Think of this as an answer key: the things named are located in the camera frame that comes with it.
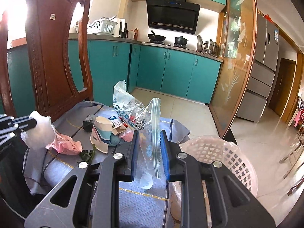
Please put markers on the glass sliding door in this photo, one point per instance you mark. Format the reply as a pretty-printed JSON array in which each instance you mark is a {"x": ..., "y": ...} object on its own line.
[{"x": 238, "y": 44}]

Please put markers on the grey refrigerator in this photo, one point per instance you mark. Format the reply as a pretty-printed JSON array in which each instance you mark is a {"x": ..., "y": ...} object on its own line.
[{"x": 263, "y": 71}]

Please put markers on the teal lower cabinets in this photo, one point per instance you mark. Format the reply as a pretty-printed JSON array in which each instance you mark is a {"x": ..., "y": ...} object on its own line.
[{"x": 149, "y": 66}]

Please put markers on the carved wooden chair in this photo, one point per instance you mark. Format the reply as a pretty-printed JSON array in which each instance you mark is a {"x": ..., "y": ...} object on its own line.
[{"x": 47, "y": 36}]

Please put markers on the white tissue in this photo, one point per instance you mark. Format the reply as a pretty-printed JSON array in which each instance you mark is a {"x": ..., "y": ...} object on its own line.
[{"x": 41, "y": 135}]

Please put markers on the pink plastic bag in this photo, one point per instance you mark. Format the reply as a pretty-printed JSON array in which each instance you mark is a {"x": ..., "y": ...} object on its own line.
[{"x": 64, "y": 144}]

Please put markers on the black cooking pot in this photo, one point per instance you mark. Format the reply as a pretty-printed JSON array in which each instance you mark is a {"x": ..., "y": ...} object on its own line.
[{"x": 181, "y": 41}]

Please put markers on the black wok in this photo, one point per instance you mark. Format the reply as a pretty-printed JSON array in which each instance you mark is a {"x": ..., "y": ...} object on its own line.
[{"x": 156, "y": 38}]

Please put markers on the clear bag dark scraps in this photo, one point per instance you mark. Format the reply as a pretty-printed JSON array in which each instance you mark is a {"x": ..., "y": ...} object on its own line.
[{"x": 88, "y": 123}]

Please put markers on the white dish rack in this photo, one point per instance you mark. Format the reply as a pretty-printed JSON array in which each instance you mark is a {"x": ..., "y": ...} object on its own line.
[{"x": 102, "y": 26}]

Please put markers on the steel pots on counter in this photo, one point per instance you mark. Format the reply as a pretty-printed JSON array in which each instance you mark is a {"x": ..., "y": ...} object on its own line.
[{"x": 208, "y": 47}]

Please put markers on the paper cup white teal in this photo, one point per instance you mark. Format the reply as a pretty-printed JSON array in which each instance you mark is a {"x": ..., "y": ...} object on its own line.
[{"x": 100, "y": 135}]

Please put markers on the wooden side table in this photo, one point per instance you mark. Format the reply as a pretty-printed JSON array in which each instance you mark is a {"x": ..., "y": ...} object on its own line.
[{"x": 293, "y": 157}]

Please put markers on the pink crumpled wrapper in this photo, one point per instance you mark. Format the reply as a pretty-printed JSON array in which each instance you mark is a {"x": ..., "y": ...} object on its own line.
[{"x": 127, "y": 135}]

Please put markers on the clear printed plastic bag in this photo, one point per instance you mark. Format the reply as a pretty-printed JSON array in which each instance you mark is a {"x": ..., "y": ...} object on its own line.
[{"x": 146, "y": 120}]

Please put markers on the green vegetable scrap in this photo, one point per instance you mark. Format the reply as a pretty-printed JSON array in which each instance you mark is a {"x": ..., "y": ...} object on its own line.
[{"x": 88, "y": 156}]

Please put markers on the brown interior door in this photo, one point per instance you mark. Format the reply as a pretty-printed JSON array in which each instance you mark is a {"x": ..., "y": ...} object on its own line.
[{"x": 283, "y": 86}]

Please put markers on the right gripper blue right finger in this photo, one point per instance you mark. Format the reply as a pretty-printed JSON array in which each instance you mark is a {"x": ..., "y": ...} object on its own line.
[{"x": 201, "y": 185}]

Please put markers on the blue checked cloth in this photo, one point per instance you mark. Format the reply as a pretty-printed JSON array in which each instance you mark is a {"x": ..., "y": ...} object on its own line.
[{"x": 138, "y": 209}]

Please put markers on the black range hood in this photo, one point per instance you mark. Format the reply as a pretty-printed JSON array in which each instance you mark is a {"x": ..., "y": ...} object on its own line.
[{"x": 173, "y": 15}]

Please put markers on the small cardboard box piece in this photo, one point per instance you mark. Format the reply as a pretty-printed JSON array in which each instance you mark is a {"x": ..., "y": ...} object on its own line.
[{"x": 118, "y": 126}]

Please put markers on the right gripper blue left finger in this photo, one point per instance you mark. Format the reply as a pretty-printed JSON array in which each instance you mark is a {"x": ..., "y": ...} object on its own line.
[{"x": 88, "y": 196}]

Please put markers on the brown sauce bottle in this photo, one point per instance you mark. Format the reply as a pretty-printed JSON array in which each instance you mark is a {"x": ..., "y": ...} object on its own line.
[{"x": 136, "y": 32}]

